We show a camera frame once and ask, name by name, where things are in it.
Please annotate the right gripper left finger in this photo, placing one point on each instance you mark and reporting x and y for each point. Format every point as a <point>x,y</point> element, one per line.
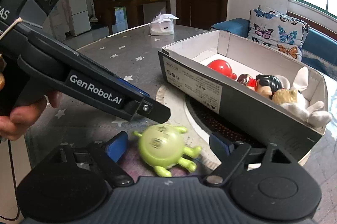
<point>102,158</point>

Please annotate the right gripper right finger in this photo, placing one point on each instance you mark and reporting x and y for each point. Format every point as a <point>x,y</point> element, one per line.
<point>232,157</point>

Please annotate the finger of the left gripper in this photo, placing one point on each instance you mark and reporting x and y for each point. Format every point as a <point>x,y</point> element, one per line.
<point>131,87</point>

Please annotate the green round alien toy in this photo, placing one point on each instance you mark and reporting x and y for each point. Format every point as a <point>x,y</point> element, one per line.
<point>162,146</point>

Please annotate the tan peanut toy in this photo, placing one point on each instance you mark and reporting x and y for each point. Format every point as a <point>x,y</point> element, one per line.
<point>285,96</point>

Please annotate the black-haired boy figurine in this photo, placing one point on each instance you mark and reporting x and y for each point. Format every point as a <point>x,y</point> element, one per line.
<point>265,85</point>

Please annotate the red round alien toy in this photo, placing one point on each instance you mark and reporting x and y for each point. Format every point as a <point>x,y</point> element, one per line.
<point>222,67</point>

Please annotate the person's left hand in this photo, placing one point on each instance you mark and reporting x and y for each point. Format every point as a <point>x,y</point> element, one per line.
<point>21,118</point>

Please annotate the white tissue box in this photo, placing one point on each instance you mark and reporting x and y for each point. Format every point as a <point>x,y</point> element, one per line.
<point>163,25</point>

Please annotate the white plush rabbit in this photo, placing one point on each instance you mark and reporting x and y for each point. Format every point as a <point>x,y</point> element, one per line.
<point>314,115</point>

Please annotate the butterfly print pillow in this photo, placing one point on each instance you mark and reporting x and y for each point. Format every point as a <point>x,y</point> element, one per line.
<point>278,31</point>

